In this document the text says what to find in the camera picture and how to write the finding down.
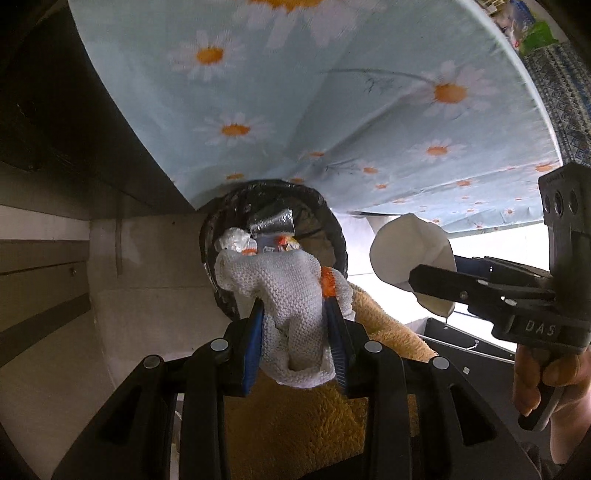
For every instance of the clear plastic wrap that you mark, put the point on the clear plastic wrap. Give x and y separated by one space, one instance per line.
238 240

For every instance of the black trash bin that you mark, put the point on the black trash bin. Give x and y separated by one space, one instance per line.
265 207

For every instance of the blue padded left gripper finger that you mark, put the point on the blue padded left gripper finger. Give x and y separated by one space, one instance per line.
341 343
251 346

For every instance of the red white wrapper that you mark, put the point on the red white wrapper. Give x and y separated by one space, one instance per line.
285 243

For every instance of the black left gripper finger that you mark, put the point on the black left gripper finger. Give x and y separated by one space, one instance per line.
495 272
520 308

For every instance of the white knit glove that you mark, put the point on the white knit glove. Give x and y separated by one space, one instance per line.
295 350

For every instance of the white paper cup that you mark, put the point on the white paper cup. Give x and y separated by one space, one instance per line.
405 243

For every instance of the silver foil snack bag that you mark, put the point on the silver foil snack bag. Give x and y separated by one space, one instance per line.
273 222

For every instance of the green packet bag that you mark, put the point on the green packet bag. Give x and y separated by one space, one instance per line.
537 36

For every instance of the blue daisy tablecloth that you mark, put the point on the blue daisy tablecloth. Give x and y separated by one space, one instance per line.
384 107

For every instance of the blue white snack bag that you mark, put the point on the blue white snack bag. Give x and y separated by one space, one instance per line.
520 20

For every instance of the blue patterned cloth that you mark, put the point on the blue patterned cloth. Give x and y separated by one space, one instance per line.
563 81

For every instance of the mustard fleece sleeve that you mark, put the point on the mustard fleece sleeve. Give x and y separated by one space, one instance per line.
278 432

